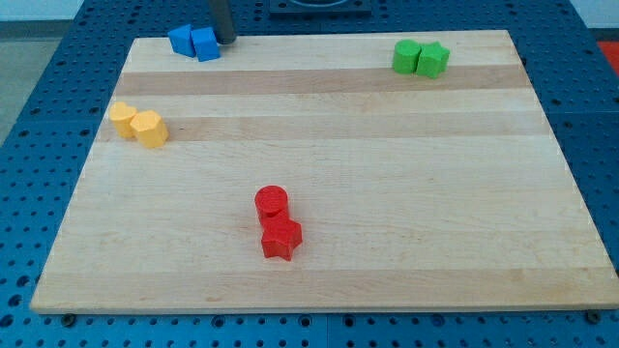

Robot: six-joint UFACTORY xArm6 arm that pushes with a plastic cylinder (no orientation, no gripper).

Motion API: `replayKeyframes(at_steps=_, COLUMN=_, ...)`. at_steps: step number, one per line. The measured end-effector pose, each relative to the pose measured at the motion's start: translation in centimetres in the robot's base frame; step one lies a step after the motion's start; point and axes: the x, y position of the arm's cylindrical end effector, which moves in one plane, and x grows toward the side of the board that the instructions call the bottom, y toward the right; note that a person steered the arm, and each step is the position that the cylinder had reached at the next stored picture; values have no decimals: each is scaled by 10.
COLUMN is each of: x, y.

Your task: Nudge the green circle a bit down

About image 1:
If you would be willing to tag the red circle block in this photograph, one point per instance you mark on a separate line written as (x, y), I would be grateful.
(271, 204)

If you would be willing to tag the green circle block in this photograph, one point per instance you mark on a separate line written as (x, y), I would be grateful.
(406, 56)

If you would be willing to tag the red star block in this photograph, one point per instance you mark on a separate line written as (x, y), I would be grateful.
(280, 237)

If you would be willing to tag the wooden board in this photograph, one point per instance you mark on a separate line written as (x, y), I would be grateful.
(414, 194)

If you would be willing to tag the blue cube block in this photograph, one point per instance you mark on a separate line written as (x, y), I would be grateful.
(205, 44)

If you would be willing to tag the yellow hexagon block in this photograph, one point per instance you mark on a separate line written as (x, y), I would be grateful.
(149, 129)

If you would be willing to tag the green star block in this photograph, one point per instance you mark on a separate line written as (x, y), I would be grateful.
(432, 60)

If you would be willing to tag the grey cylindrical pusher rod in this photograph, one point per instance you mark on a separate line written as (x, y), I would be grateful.
(222, 18)

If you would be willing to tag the blue triangle block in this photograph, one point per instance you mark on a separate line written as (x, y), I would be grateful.
(181, 40)

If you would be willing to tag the yellow heart block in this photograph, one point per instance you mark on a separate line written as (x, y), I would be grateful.
(121, 114)

